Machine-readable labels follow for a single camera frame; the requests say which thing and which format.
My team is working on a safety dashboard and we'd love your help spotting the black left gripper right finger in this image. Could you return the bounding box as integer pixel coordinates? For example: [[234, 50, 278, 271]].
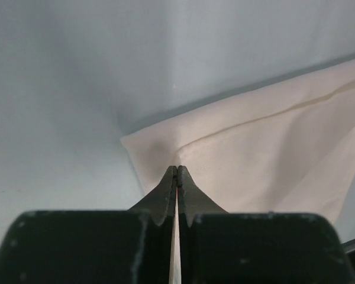
[[177, 166, 355, 283]]

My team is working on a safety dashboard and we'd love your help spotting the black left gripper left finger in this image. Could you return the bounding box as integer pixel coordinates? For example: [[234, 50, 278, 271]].
[[0, 166, 178, 283]]

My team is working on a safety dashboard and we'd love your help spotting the white cloth napkin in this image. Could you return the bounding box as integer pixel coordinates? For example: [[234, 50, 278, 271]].
[[121, 59, 355, 222]]

